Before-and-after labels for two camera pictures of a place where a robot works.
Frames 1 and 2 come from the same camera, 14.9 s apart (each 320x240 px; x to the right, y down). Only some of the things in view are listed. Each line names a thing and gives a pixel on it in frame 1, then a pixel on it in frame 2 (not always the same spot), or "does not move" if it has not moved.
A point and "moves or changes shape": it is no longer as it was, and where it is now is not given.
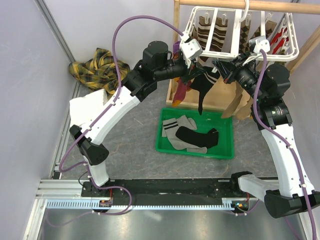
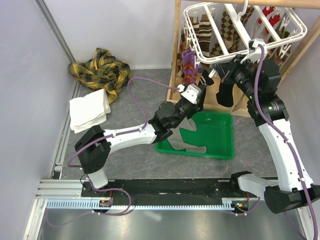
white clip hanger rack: [260, 35] moves or changes shape
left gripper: [193, 70] → [196, 105]
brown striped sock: [203, 33] → [196, 27]
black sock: [203, 83] moves or changes shape
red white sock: [280, 41] → [273, 14]
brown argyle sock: [269, 26] → [244, 17]
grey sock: [169, 127] does not move
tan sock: [232, 108] → [240, 99]
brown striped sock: [218, 35] → [204, 34]
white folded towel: [83, 109] does not move
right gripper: [229, 71] does not move
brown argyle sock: [244, 32] → [229, 34]
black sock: [207, 140] → [205, 79]
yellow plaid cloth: [100, 72] does not move
